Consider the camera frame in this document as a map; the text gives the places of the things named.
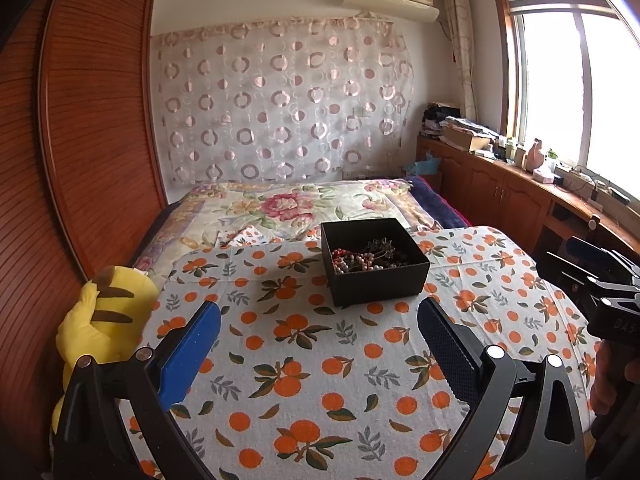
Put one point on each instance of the blue plastic bag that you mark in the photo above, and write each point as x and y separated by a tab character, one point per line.
425	166

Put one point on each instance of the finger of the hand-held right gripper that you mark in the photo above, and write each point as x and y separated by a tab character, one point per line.
567	272
585	249

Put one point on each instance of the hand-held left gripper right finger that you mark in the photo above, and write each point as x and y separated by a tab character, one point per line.
447	350

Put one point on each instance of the window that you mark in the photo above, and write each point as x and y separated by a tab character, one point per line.
570	70

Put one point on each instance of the yellow plush toy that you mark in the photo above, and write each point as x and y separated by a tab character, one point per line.
100	320

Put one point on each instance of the pink bottle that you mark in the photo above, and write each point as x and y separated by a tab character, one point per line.
535	155

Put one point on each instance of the wooden cabinet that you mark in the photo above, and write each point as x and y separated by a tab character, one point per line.
500	195

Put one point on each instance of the wooden slatted wardrobe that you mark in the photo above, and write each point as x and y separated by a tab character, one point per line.
75	135

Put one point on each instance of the white patterned window curtain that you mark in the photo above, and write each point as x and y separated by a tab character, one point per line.
460	50

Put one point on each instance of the black cardboard box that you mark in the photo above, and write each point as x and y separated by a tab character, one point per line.
380	285

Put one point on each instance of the purple blanket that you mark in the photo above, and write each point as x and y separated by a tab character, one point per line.
440	205

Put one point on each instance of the circle pattern sheer curtain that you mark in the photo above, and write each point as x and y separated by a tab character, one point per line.
280	100

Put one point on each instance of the white power strip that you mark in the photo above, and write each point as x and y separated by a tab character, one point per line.
575	178

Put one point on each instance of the stack of papers and books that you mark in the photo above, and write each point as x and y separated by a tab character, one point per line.
465	130

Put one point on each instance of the floral quilt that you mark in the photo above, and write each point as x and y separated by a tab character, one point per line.
280	207

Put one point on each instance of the bundle of dark hairpins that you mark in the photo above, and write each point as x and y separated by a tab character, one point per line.
375	246

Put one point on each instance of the person's right hand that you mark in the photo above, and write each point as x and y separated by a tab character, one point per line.
612	380

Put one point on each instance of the white tissue pack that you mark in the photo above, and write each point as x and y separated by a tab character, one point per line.
542	176

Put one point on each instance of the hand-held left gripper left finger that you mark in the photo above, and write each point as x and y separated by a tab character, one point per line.
192	350

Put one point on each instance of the orange fruit print cloth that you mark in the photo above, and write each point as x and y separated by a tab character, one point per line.
325	370

